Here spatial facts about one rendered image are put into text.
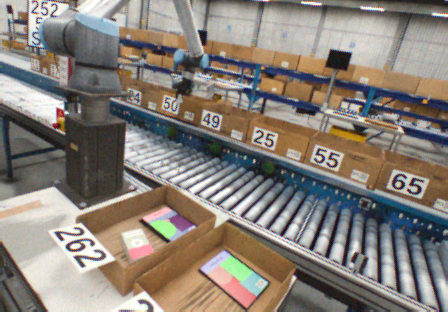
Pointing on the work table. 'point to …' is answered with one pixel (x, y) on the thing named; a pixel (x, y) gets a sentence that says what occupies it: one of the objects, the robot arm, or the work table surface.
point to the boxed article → (135, 245)
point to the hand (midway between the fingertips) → (177, 104)
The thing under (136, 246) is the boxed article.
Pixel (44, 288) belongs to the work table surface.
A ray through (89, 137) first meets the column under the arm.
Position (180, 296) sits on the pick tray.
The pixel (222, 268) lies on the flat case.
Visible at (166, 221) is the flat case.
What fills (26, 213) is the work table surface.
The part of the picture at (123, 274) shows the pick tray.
